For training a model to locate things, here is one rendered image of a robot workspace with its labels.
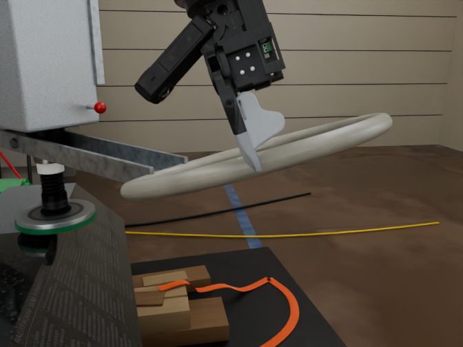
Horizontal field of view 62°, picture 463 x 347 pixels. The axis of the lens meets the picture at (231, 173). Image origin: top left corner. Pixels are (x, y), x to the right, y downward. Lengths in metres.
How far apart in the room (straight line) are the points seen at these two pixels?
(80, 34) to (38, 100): 0.21
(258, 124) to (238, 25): 0.12
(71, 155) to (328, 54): 5.54
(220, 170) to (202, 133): 5.46
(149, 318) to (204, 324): 0.27
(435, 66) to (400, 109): 0.85
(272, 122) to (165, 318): 1.55
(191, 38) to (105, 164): 0.51
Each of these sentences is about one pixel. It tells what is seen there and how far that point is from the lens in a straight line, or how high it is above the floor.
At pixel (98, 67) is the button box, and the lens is 1.16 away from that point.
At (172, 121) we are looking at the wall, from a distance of 5.90.
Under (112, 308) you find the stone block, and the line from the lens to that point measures 1.12.
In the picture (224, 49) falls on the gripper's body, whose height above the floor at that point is 1.31.
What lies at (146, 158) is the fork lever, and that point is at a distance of 0.97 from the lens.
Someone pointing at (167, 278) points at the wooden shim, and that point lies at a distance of 2.35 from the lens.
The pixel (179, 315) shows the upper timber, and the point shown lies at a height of 0.18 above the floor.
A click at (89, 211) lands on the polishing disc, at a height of 0.88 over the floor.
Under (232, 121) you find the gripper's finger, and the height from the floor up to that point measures 1.23.
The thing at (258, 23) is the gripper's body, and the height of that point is 1.33.
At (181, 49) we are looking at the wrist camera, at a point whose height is 1.30.
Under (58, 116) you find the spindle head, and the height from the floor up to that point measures 1.16.
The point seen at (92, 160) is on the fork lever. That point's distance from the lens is 0.95.
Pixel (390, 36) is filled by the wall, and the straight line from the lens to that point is 6.72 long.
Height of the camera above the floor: 1.29
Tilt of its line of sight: 16 degrees down
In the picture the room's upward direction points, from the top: straight up
